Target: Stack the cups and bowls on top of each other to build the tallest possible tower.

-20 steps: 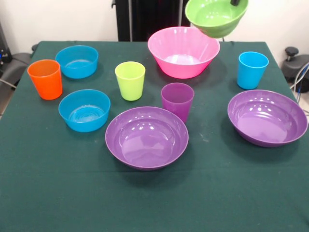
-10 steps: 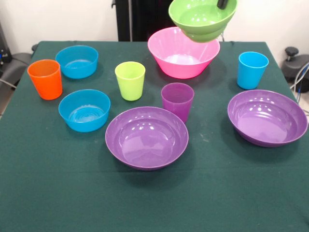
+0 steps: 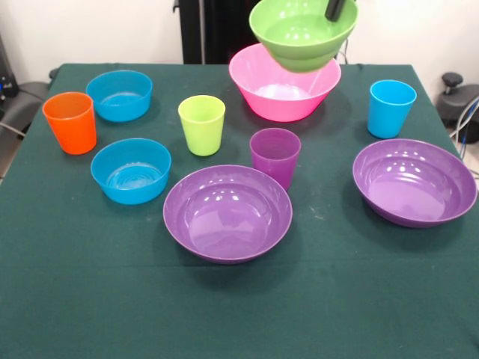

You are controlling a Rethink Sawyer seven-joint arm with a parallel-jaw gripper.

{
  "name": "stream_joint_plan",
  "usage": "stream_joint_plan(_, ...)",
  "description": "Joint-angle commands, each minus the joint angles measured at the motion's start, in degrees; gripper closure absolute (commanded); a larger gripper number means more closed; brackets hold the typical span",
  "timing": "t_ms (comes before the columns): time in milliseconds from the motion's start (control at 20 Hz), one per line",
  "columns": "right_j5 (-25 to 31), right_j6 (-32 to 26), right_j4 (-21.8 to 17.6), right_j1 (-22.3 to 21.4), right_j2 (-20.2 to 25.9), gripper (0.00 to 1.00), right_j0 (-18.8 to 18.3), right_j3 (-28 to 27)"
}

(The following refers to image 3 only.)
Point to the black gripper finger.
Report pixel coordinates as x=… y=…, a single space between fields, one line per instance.
x=334 y=9

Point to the green ribbed bowl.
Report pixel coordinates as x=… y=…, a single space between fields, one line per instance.
x=299 y=56

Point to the large pink bowl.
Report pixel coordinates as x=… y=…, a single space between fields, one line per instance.
x=269 y=101

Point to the blue cup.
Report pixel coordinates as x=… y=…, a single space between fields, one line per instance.
x=389 y=116

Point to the black knob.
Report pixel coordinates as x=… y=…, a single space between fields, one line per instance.
x=452 y=79

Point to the dark grey base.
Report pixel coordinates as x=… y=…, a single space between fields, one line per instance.
x=458 y=106

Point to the purple cup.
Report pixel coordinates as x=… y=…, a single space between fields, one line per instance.
x=275 y=164

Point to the lime green cup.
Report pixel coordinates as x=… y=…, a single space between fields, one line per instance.
x=202 y=136

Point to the purple bowl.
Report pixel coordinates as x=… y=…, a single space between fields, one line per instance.
x=226 y=222
x=411 y=187

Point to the blue bowl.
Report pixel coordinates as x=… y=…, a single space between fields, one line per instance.
x=131 y=192
x=119 y=108

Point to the orange cup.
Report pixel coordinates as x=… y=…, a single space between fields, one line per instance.
x=73 y=132

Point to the dark green tablecloth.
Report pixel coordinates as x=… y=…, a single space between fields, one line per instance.
x=239 y=306

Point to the grey chair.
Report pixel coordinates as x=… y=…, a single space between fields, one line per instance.
x=26 y=101

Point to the black equipment box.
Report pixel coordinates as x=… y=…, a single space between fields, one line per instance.
x=5 y=75

